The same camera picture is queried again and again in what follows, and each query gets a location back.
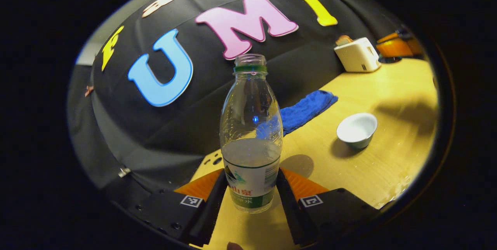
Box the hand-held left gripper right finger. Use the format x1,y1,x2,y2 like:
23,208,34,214
276,167,379,247

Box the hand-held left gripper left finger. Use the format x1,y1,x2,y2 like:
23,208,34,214
136,168,228,247

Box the round grey coaster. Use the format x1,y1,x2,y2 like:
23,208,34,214
280,154,314,179

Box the clear plastic water bottle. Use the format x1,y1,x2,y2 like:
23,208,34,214
219,53,284,214

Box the white and blue teacup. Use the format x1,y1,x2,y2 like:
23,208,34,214
336,113,378,149

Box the white toaster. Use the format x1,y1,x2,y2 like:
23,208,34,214
334,37,382,73

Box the blue towel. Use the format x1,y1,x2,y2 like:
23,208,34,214
256,90,338,139

